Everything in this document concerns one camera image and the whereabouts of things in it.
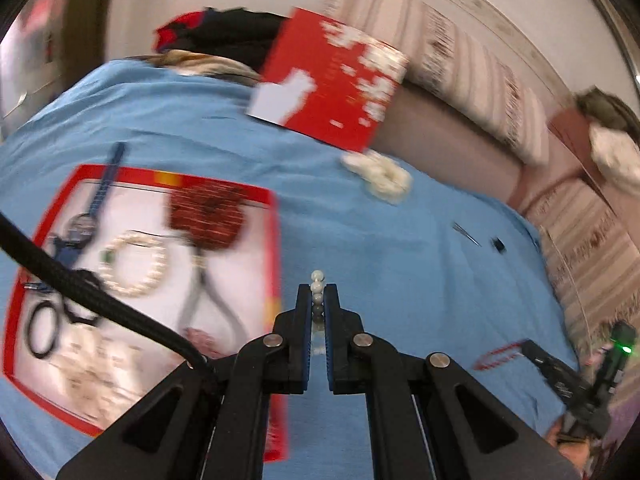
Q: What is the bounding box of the striped pillow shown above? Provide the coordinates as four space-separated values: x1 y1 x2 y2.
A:
324 0 549 166

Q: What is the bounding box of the right hand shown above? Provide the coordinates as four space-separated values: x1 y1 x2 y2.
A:
544 417 596 477

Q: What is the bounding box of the brown fur white garment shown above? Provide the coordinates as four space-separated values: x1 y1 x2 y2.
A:
575 87 639 196

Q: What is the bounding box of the wooden door frame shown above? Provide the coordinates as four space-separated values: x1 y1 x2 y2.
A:
60 0 111 90

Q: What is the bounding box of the red polka dot scrunchie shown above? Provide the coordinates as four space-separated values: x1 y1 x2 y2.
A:
168 182 246 250

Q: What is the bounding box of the red box lid with cat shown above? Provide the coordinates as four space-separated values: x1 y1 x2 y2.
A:
247 9 408 152

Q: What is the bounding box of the red bead bracelet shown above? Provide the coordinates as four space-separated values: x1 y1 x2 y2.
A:
472 341 528 373

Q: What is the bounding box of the large pearl bracelet green bead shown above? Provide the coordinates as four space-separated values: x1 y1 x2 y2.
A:
96 231 168 298

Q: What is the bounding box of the small black clip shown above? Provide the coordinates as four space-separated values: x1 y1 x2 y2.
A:
491 238 506 254

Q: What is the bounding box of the blue striped strap watch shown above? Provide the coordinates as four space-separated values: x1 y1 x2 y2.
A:
52 142 127 269

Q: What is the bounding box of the white cherry print scrunchie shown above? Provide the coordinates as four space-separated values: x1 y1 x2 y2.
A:
49 324 144 429

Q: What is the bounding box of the mauve bed headboard cushion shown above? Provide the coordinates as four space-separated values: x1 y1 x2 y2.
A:
371 84 526 208

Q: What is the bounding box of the red plaid scrunchie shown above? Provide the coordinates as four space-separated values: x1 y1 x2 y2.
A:
183 327 233 360

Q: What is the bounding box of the black scalloped hair tie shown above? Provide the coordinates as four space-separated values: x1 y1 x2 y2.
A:
22 268 104 360

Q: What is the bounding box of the beige patterned blanket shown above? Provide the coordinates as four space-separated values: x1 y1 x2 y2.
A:
134 50 260 87

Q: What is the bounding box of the small white bead bracelet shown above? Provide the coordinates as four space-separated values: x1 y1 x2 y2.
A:
309 268 328 334

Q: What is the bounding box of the black cord phone charm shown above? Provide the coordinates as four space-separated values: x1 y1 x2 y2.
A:
178 247 247 350

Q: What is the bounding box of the silver hair clip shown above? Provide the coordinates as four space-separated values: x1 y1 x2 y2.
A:
451 222 482 247

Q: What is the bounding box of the black braided cable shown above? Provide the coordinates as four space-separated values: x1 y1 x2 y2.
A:
0 211 212 376

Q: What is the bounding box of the red white tray box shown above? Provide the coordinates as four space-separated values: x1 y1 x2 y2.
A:
1 164 283 476

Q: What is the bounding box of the cream white scrunchie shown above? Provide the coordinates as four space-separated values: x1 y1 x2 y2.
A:
341 150 412 204

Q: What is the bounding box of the black red clothing pile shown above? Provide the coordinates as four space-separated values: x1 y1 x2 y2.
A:
153 8 288 72

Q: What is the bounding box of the blue towel cloth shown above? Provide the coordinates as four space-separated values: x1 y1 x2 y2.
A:
1 60 575 368

